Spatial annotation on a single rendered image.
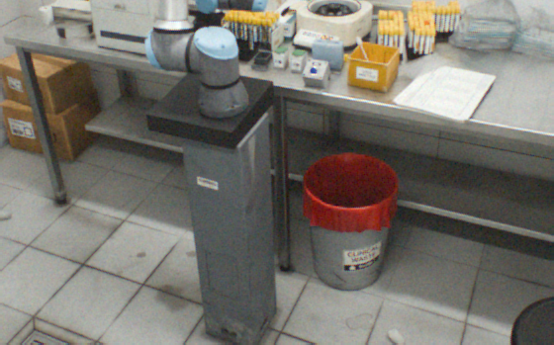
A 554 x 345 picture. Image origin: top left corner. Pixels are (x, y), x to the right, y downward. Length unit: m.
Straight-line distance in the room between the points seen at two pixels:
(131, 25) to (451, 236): 1.59
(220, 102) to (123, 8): 0.70
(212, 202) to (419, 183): 1.02
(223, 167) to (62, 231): 1.30
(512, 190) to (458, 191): 0.21
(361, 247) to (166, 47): 1.08
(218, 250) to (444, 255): 1.06
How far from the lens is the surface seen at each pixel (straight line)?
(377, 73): 2.07
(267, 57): 2.24
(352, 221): 2.33
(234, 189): 1.94
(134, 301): 2.66
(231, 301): 2.29
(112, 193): 3.20
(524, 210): 2.68
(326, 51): 2.18
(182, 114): 1.89
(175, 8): 1.82
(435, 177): 2.77
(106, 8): 2.43
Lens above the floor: 1.90
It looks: 31 degrees down
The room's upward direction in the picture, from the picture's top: 3 degrees counter-clockwise
